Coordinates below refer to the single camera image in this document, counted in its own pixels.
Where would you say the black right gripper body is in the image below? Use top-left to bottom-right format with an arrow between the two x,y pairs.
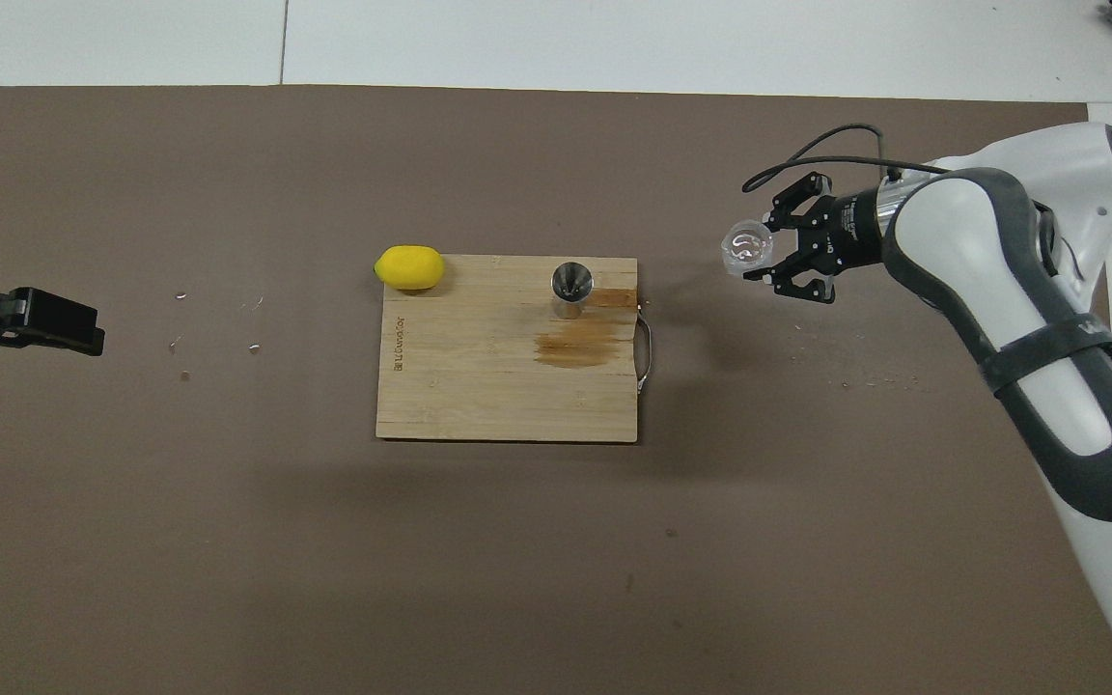
807,188 -> 890,271

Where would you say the clear glass cup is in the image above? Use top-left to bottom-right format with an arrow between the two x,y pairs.
720,220 -> 776,278

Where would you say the steel jigger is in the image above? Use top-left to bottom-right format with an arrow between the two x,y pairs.
551,262 -> 595,320

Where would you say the wooden cutting board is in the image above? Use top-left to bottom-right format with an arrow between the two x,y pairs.
375,254 -> 655,444

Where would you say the brown table mat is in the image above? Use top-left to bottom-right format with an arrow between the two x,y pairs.
0,85 -> 1112,695

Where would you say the yellow lemon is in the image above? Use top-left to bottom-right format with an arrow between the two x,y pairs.
374,245 -> 446,292

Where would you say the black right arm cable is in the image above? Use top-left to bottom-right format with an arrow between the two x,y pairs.
742,124 -> 948,194

